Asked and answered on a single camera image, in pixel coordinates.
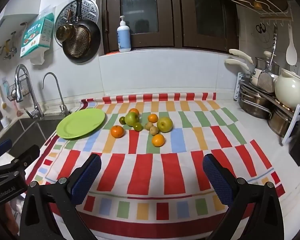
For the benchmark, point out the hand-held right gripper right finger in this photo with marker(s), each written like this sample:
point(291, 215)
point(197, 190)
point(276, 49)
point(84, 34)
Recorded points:
point(217, 177)

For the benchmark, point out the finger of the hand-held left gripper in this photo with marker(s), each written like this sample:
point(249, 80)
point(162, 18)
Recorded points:
point(27, 154)
point(1, 147)

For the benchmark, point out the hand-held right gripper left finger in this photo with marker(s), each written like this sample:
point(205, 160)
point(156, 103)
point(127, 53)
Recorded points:
point(87, 177)

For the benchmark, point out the green plate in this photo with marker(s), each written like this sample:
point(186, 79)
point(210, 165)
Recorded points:
point(77, 125)

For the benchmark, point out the orange tangerine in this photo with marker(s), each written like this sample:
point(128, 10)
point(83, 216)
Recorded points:
point(117, 131)
point(158, 140)
point(152, 118)
point(134, 110)

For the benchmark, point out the small green jujube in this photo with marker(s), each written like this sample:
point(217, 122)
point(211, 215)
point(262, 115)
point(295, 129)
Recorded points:
point(138, 127)
point(121, 120)

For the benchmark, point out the green apple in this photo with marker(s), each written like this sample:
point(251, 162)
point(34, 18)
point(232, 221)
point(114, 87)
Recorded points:
point(132, 119)

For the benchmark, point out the yellow-green apple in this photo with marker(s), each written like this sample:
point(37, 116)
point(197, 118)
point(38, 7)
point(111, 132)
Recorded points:
point(164, 125)

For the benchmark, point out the brown kiwi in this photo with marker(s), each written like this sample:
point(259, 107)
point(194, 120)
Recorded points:
point(154, 130)
point(148, 125)

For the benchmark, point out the small white cup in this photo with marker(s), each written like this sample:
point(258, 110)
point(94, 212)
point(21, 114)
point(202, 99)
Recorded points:
point(5, 123)

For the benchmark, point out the steel kitchen sink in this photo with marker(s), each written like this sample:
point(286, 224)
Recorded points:
point(27, 130)

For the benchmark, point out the colourful striped tablecloth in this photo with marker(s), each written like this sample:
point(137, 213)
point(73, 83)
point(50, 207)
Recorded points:
point(140, 170)

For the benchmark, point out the chrome pull-down faucet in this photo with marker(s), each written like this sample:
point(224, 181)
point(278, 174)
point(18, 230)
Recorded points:
point(33, 100)

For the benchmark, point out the slim gooseneck faucet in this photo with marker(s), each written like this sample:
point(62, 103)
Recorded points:
point(61, 97)

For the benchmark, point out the large stainless steel pot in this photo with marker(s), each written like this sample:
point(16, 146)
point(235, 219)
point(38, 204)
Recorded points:
point(255, 105)
point(280, 125)

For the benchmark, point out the white dish rack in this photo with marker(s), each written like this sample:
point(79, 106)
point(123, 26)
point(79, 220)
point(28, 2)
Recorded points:
point(293, 127)

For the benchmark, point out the metal water valve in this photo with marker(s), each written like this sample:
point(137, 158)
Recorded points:
point(13, 43)

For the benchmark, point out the metal spatula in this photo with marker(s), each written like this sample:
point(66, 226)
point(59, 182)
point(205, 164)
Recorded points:
point(266, 82)

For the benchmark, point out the cream ceramic pitcher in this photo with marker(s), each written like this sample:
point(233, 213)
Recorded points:
point(288, 90)

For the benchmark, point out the green tissue pack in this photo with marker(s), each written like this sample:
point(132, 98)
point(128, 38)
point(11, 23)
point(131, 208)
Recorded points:
point(37, 35)

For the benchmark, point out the steel pot with lid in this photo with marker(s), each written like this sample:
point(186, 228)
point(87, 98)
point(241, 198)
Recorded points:
point(261, 63)

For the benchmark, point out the perforated metal strainer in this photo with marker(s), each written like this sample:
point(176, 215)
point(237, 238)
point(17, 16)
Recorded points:
point(78, 42)

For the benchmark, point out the small brass saucepan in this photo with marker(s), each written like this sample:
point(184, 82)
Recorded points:
point(63, 31)

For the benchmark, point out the black frying pan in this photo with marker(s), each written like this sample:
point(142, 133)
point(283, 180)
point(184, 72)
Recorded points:
point(94, 37)

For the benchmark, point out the white rice paddle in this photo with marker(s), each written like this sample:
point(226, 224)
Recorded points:
point(291, 55)

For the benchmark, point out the white pump soap bottle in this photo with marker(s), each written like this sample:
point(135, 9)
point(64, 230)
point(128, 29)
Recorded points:
point(123, 37)

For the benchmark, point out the black scissors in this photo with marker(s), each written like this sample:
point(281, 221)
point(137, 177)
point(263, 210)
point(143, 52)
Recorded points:
point(260, 28)

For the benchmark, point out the round metal steamer plate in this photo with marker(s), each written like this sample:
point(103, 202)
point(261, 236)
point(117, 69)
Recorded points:
point(88, 8)

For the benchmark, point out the white wall outlet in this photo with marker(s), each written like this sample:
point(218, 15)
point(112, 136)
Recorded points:
point(296, 68)

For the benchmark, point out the dark brown window frame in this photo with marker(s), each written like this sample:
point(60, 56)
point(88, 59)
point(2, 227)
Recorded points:
point(176, 17)

